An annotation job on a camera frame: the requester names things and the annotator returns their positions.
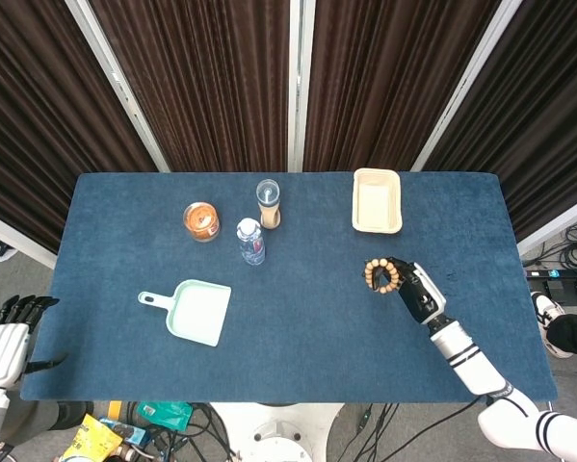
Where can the white black sneaker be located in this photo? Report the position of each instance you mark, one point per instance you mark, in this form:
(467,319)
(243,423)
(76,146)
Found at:
(543,313)

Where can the pale green plastic dustpan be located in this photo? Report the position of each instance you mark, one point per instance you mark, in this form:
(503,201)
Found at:
(201,313)

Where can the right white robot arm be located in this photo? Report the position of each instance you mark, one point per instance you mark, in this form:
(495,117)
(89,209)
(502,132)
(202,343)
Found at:
(466,356)

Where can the green plastic packet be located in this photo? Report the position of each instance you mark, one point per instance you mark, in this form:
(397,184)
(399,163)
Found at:
(165,415)

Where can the yellow snack bag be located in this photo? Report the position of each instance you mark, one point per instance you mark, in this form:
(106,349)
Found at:
(93,440)

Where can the blue snack packet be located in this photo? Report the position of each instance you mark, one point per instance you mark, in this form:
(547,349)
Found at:
(129,433)

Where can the clear tub of rubber bands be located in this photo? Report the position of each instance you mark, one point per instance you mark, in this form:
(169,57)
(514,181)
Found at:
(201,221)

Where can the black rounded floor object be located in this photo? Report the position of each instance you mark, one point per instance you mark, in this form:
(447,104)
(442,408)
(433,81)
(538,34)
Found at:
(73,416)

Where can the black power strip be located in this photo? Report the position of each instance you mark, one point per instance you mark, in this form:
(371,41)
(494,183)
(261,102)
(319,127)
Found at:
(558,274)

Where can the seasoning shaker with clear cap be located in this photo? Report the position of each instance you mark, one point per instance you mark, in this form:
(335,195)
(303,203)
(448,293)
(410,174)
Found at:
(269,212)

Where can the blue table cloth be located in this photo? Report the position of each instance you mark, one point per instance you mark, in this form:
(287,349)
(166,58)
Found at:
(293,346)

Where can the person's leg in black trousers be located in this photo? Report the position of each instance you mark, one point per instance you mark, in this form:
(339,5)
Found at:
(574,332)

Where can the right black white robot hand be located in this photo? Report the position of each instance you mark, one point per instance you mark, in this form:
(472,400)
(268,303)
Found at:
(423,293)

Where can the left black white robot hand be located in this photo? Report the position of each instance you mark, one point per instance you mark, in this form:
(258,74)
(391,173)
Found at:
(1,351)

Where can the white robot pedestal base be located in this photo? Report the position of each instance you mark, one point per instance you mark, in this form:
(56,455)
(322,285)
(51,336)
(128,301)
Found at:
(278,433)

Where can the clear plastic water bottle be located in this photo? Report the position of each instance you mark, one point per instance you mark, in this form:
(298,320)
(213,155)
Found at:
(250,245)

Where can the white screen frame post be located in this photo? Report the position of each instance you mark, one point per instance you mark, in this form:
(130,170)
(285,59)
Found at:
(300,86)
(466,86)
(119,86)
(558,223)
(13,238)

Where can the pale green rectangular plastic container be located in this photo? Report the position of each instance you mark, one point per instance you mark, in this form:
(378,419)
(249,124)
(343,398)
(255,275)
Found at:
(377,202)

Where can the brown pleated curtain panel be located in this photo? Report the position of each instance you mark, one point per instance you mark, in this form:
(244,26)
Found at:
(389,86)
(37,120)
(548,120)
(211,86)

